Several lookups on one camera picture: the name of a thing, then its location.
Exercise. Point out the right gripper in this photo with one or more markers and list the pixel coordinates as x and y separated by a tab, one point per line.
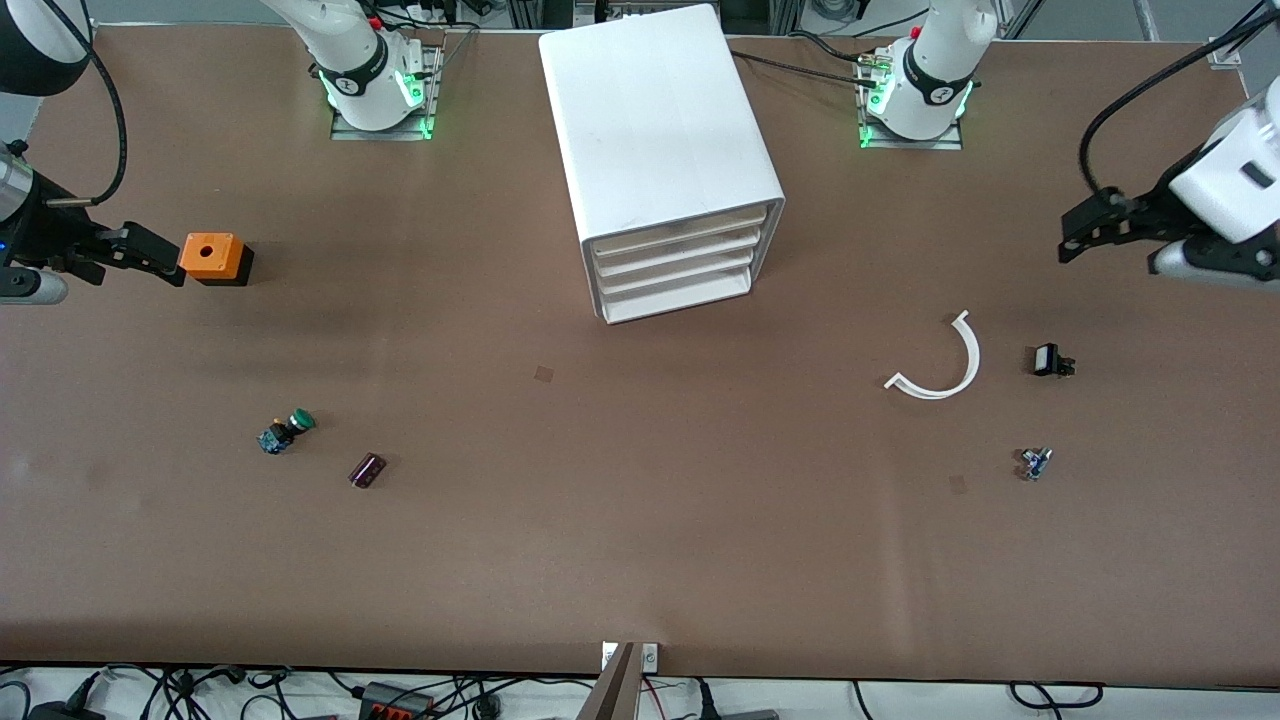
45	232

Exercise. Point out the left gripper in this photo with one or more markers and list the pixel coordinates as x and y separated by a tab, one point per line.
1160	208

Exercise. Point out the white plastic drawer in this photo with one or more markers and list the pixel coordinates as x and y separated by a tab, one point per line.
680	263
680	240
680	298

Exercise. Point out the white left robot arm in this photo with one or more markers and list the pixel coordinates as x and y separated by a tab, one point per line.
930	80

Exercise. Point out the white plastic drawer cabinet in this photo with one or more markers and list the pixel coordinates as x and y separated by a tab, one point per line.
660	120

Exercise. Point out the white curved plastic strip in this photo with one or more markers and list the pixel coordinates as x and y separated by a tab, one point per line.
972	360

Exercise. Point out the small blue electronic component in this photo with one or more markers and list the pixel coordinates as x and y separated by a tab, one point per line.
1035	463

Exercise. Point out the dark purple small capacitor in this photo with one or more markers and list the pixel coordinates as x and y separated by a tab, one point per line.
367	470

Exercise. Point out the black power adapter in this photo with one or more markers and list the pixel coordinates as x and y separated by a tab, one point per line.
60	712

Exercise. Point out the black power strip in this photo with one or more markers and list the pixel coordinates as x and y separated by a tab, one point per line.
390	703

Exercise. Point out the black plug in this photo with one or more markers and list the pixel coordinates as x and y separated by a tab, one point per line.
705	705

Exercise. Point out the orange button enclosure box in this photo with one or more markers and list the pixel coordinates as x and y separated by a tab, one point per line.
212	255

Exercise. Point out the small black switch component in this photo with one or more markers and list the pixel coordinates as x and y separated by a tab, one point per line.
1047	360

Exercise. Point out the aluminium frame profile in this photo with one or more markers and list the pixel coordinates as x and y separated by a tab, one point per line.
1225	57

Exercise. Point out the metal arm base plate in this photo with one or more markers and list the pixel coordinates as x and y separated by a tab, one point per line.
940	144
433	100

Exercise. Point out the green push button switch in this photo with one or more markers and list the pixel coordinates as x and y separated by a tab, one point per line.
285	432

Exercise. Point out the small white metal bracket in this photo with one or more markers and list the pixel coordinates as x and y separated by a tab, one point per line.
650	657
607	655

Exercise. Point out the grey angled post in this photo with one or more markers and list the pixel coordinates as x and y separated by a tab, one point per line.
612	700

